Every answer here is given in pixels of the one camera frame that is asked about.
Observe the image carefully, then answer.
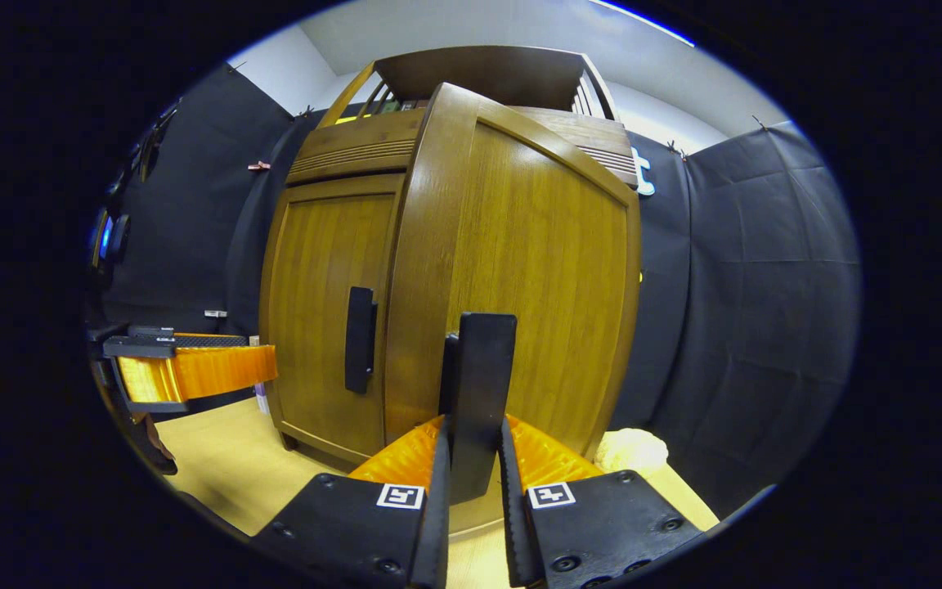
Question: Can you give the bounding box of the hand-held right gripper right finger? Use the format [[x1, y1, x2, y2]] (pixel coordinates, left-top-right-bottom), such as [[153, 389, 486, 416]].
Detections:
[[497, 413, 705, 589]]

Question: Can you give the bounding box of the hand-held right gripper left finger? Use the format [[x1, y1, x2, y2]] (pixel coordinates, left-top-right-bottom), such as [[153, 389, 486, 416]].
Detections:
[[250, 416, 451, 589]]

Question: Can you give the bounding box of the black door handle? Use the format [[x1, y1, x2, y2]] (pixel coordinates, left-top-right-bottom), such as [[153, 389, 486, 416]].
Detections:
[[438, 312, 518, 504], [345, 286, 379, 395]]

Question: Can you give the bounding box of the wooden cabinet door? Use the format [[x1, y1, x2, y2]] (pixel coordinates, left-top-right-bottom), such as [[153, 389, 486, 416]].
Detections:
[[384, 82, 644, 475], [260, 173, 406, 469]]

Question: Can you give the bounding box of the wooden double-door shoe cabinet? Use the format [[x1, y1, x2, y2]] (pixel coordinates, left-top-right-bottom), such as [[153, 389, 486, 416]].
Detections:
[[258, 45, 644, 512]]

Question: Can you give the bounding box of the wooden railed cabinet rack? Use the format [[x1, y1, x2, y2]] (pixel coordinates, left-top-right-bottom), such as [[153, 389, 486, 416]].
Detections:
[[320, 45, 621, 124]]

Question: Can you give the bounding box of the cream plush object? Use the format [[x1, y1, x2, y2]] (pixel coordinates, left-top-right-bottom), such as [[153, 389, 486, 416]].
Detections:
[[594, 428, 670, 483]]

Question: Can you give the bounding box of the dark stand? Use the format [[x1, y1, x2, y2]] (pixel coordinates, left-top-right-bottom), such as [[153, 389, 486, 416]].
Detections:
[[123, 102, 179, 193]]

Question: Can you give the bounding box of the wooden drawer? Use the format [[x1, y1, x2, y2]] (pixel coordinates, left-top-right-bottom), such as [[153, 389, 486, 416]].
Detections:
[[287, 105, 639, 187]]

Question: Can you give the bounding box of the black backdrop cloth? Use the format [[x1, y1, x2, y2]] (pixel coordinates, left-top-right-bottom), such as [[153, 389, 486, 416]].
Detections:
[[87, 61, 863, 520]]

